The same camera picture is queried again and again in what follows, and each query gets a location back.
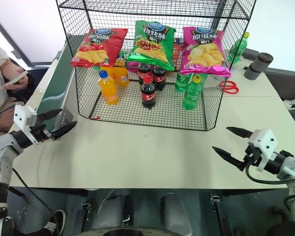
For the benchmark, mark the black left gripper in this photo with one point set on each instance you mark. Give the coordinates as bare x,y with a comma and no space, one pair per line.
40,131

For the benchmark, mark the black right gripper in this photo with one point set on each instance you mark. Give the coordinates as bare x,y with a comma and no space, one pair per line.
252,157

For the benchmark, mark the white smartphone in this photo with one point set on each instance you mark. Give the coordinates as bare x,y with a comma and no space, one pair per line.
14,79

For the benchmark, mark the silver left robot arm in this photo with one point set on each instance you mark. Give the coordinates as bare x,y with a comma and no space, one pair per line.
2,147

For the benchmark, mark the person's bare forearm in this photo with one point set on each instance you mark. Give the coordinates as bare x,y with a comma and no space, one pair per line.
11,65

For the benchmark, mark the green conveyor belt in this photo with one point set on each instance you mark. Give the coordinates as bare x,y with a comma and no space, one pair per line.
54,81

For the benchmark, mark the person's hand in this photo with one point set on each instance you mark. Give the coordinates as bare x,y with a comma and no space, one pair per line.
19,86

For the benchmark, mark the orange soda bottle blue cap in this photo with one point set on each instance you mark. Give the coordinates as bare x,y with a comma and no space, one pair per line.
108,91

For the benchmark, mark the green soda bottle yellow cap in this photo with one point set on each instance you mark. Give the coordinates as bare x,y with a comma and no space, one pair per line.
191,96
238,49

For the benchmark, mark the grey cylindrical flask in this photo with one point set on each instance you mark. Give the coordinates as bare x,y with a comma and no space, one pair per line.
255,68

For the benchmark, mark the red potato chips bag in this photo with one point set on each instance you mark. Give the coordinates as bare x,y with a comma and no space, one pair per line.
98,46

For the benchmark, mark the black white sneaker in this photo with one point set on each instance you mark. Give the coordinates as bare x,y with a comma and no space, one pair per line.
59,218

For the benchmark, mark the magenta potato chips bag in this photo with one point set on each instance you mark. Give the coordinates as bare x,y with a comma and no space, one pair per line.
204,54

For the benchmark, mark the cola bottle red cap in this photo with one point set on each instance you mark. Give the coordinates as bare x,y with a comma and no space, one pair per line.
148,96

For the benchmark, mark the small red snack bag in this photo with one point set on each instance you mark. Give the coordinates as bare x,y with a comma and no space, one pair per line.
178,49

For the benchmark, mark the green potato chips bag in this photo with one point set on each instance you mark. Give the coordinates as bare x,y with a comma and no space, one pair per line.
150,44

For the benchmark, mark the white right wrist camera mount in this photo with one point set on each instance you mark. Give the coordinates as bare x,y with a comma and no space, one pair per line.
263,140

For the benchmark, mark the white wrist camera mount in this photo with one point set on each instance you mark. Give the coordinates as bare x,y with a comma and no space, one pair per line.
263,140
22,115

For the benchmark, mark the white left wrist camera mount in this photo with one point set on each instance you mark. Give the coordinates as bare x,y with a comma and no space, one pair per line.
22,115

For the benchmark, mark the dark grey window frame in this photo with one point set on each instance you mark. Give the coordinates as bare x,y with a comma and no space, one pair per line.
14,44

